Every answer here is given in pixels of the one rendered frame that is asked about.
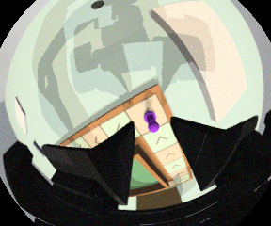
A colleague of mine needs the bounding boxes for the purple pawn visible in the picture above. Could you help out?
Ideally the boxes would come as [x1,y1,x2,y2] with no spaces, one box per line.
[143,112,159,132]

